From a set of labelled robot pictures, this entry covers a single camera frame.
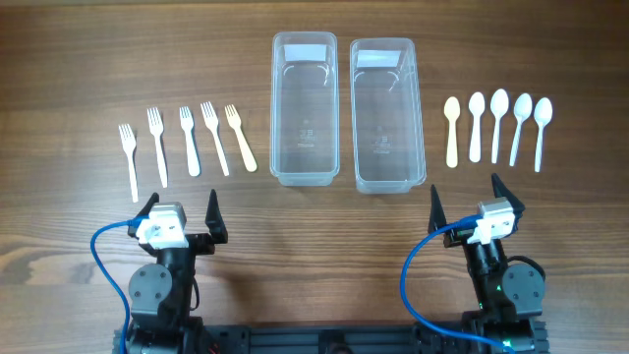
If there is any left blue cable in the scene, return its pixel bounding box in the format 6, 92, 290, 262
89, 218, 144, 354

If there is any wide-handled white spoon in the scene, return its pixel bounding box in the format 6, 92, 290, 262
468, 91, 486, 162

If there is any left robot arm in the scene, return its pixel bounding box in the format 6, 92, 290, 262
112, 191, 228, 353

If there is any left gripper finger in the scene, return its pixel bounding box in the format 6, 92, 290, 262
135, 192, 159, 219
204, 189, 228, 244

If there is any thin white plastic fork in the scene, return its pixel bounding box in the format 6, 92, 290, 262
119, 124, 139, 203

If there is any yellow plastic spoon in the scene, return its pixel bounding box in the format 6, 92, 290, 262
443, 96, 461, 168

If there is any slim white plastic fork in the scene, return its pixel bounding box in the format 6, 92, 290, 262
200, 101, 230, 176

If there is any slim white plastic spoon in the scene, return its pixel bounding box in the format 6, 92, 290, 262
509, 93, 533, 167

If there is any clear plastic container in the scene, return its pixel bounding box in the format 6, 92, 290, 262
269, 31, 340, 187
350, 37, 427, 194

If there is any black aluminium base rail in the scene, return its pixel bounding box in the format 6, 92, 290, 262
112, 322, 549, 354

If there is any wide-handled white fork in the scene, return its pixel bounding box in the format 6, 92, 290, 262
179, 106, 200, 177

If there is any yellow plastic fork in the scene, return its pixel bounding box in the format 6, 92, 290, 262
225, 104, 257, 172

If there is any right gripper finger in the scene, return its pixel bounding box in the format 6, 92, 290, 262
491, 173, 525, 216
428, 185, 447, 233

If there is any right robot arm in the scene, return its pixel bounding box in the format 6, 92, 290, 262
443, 174, 549, 353

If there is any thin white plastic spoon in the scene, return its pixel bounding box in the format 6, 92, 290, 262
534, 97, 553, 172

